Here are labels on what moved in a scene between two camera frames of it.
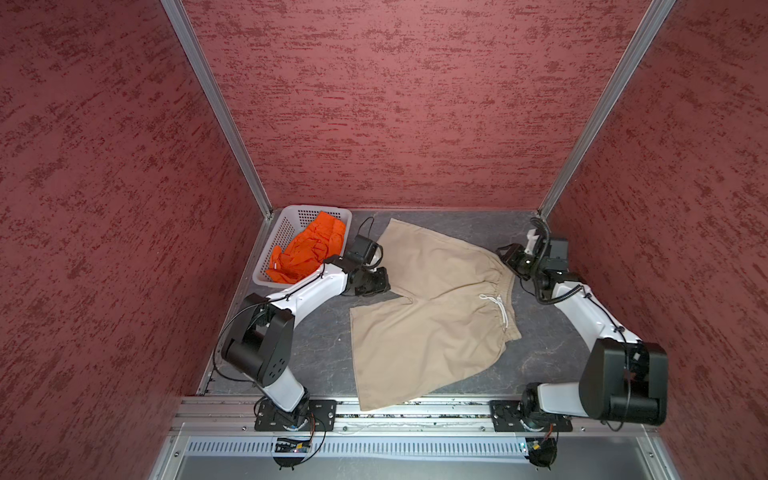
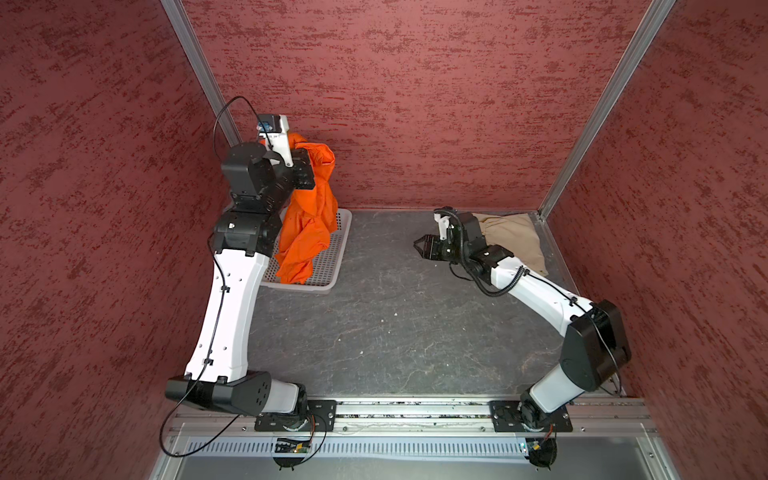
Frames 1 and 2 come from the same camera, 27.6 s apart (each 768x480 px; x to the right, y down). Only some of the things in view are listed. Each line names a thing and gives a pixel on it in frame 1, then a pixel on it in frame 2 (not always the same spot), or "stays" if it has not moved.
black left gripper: [382, 286] → [302, 166]
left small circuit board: [287, 445] stays
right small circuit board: [542, 451] stays
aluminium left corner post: [183, 29] stays
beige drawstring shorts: [463, 310] → [517, 234]
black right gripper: [511, 256] → [430, 251]
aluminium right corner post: [649, 27] stays
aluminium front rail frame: [224, 416] stays
